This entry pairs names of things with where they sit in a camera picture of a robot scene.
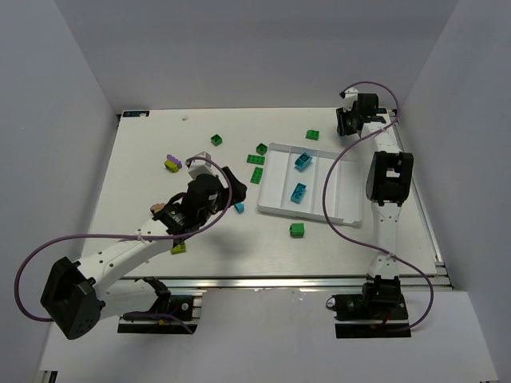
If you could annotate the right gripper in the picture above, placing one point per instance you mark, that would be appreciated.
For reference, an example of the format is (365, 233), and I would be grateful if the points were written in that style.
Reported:
(345, 123)

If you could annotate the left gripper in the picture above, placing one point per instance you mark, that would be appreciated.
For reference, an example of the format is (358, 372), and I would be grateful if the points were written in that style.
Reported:
(225, 187)

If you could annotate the green 2x4 lego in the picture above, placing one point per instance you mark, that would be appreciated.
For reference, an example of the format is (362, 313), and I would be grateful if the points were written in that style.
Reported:
(256, 175)
(255, 159)

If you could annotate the green curved lego brick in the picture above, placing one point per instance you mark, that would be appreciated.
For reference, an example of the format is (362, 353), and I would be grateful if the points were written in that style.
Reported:
(312, 134)

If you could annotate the green square lego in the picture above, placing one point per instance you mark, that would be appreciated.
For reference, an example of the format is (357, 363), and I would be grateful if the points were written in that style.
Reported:
(261, 149)
(216, 140)

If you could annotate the teal 2x4 lego brick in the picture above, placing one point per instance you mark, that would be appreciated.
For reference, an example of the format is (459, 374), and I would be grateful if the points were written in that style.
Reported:
(298, 193)

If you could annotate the teal curved large lego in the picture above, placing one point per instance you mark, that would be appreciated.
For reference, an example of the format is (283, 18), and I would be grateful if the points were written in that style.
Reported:
(303, 161)

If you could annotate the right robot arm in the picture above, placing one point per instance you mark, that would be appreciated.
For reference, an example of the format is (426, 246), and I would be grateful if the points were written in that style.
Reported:
(387, 188)

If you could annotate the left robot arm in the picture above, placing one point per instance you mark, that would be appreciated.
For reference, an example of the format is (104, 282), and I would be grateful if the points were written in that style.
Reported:
(77, 295)

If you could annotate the white compartment tray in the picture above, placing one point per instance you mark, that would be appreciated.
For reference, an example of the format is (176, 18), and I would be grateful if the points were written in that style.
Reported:
(338, 189)

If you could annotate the lime curved lego brick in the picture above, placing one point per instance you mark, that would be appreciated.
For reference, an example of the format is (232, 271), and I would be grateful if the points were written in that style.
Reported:
(170, 166)

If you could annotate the purple scalloped lego brick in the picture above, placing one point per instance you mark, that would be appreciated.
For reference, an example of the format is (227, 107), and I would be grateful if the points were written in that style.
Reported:
(174, 160)

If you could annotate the lime 2x2 lego brick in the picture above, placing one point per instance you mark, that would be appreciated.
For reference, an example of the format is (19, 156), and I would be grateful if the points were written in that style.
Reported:
(179, 248)

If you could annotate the dark label sticker left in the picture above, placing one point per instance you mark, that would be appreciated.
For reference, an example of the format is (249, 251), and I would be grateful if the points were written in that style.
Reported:
(135, 114)

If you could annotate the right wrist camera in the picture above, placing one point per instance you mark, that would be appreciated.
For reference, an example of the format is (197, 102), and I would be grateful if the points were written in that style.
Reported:
(348, 98)

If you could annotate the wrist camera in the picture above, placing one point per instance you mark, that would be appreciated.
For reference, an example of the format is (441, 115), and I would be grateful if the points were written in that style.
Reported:
(198, 167)
(348, 98)

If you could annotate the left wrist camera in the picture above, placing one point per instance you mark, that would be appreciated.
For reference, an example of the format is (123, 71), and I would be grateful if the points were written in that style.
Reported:
(198, 167)

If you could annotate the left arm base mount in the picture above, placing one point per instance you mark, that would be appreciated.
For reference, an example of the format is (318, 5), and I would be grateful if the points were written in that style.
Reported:
(169, 313)

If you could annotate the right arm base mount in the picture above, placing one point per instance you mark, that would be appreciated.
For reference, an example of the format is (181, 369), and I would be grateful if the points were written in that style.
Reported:
(378, 311)

